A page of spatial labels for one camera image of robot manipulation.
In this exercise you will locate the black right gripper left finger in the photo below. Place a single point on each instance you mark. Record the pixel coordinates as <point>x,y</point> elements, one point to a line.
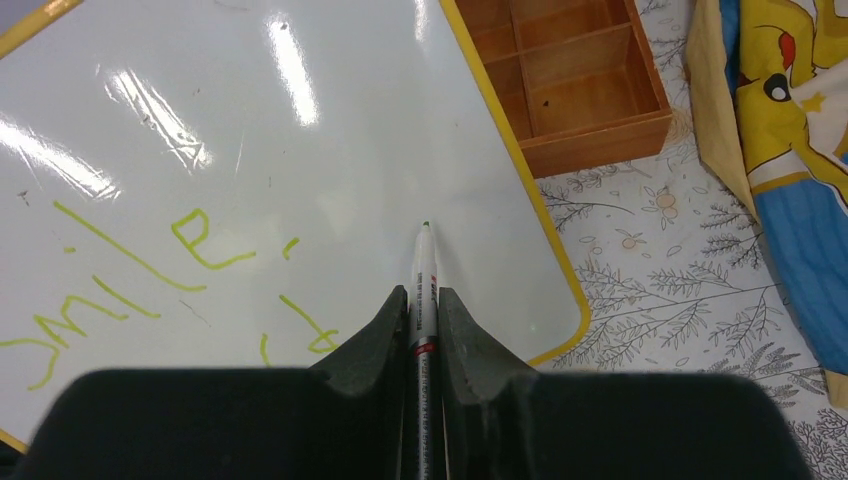
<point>338,419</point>

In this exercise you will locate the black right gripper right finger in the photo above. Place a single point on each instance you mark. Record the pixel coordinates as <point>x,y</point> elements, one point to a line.
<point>506,420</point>

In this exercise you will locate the green white marker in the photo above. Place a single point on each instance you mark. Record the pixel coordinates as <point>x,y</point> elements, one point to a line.
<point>423,449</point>

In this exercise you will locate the yellow framed whiteboard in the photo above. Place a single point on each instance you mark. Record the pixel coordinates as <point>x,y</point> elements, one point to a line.
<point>240,183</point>

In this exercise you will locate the floral table mat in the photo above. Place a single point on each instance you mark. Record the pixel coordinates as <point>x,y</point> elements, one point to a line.
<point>677,274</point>

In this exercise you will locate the orange wooden compartment tray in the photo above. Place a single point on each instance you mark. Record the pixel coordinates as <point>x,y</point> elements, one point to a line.
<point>576,80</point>

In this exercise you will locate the blue yellow cartoon bag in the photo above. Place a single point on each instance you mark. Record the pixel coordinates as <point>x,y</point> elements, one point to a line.
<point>768,86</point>

